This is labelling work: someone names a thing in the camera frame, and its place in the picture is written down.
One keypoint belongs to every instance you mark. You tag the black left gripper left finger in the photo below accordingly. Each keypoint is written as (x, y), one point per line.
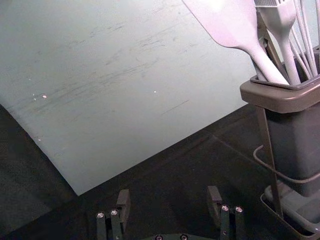
(123, 202)

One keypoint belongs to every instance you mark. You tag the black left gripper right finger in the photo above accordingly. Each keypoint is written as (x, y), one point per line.
(214, 200)

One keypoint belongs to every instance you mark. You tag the black table cloth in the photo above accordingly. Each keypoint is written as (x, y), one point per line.
(175, 180)

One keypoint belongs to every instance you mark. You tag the grey plastic utensil holder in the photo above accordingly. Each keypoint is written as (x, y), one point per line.
(295, 140)

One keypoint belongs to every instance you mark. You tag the grey silicone spatula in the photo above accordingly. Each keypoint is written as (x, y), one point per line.
(230, 22)

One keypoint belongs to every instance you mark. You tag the grey silicone basting brush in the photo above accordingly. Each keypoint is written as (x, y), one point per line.
(280, 17)

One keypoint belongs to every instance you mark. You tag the plain pale wall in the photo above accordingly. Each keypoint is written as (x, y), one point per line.
(105, 75)

